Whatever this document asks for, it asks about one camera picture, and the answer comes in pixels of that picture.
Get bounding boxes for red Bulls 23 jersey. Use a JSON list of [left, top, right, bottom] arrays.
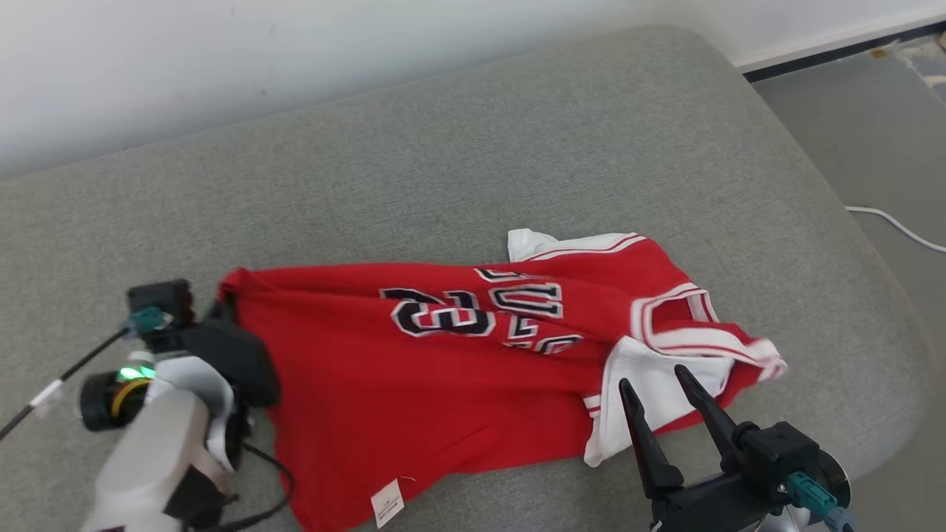
[[217, 228, 788, 532]]

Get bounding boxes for black cable with white tag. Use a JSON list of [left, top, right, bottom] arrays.
[[0, 329, 132, 443]]

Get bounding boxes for dark wall baseboard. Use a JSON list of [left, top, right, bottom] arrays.
[[738, 13, 946, 83]]

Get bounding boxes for teal cable connector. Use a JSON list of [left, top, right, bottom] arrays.
[[127, 308, 172, 335], [786, 472, 858, 532]]

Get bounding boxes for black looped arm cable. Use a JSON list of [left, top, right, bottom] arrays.
[[200, 440, 296, 532]]

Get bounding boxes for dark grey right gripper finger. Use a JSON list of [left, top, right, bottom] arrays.
[[673, 365, 741, 474], [619, 378, 685, 500]]

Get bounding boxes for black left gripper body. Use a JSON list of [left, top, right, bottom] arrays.
[[146, 298, 282, 409]]

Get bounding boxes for white floor cable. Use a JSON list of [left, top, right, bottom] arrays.
[[845, 205, 946, 254]]

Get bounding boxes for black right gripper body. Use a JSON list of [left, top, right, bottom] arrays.
[[650, 468, 785, 532]]

